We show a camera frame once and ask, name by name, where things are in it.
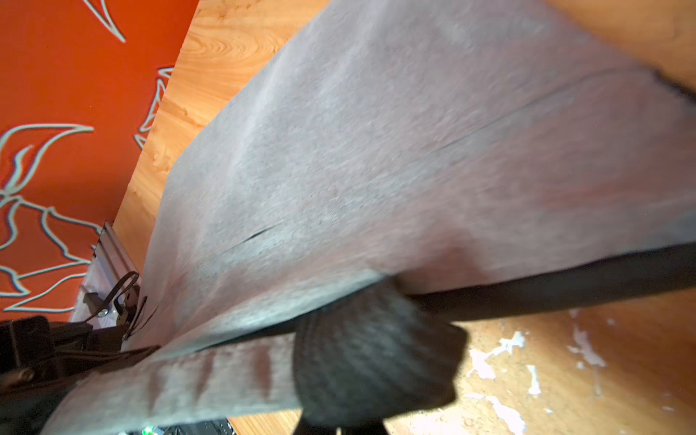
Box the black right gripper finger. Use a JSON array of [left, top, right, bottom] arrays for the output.
[[293, 278, 469, 434]]

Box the grey zippered laptop bag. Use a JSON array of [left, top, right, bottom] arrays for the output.
[[43, 1, 695, 434]]

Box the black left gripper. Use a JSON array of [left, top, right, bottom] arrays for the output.
[[1, 315, 158, 434]]

